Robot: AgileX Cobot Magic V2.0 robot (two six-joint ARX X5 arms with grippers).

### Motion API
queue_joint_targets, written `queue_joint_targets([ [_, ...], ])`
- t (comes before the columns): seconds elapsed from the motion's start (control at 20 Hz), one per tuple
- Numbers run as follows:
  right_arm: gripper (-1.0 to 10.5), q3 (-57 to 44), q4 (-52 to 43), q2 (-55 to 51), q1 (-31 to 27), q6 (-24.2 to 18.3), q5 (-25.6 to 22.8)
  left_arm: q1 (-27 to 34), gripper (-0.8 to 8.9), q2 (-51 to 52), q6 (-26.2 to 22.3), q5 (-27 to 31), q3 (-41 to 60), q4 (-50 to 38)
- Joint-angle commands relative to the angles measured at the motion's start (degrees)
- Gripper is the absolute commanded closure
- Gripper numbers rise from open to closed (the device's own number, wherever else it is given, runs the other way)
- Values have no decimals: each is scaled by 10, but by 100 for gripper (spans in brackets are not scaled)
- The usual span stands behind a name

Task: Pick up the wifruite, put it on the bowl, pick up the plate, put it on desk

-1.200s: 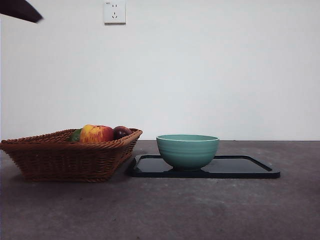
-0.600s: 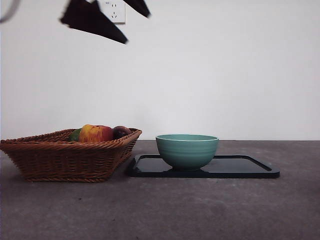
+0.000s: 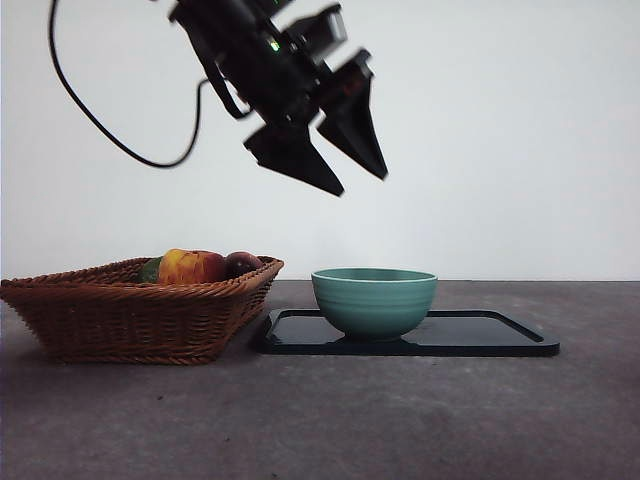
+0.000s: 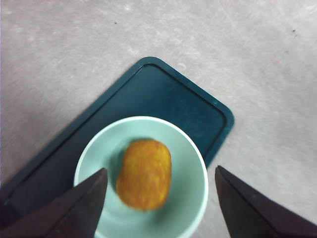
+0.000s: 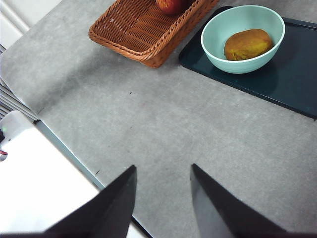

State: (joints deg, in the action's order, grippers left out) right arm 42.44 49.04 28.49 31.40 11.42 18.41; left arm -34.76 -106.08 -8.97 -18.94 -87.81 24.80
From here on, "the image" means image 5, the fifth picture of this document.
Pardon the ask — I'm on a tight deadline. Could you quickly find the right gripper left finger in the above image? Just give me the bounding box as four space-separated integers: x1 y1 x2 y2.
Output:
44 165 138 236

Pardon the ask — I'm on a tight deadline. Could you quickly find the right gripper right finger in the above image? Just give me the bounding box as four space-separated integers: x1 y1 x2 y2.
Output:
190 163 288 238

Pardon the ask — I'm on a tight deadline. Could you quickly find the teal ribbed bowl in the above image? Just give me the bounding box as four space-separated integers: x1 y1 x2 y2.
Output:
200 4 286 75

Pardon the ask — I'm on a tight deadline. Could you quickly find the brown kiwifruit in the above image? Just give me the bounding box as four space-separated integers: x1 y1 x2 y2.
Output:
224 28 274 61

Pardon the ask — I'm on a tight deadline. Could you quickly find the white device with green light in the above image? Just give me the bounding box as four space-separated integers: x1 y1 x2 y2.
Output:
0 110 35 149

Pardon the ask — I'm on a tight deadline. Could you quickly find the grey ribbed panel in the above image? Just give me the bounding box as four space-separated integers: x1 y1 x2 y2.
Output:
0 44 42 123

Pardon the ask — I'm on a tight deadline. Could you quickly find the dark rectangular tray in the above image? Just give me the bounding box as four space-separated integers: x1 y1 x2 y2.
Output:
178 5 317 120

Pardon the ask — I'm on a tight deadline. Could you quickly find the brown wicker basket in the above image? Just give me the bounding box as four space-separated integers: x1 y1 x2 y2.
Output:
88 0 220 68

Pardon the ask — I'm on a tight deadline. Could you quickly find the red yellow apple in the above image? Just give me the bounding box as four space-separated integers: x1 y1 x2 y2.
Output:
156 0 192 16

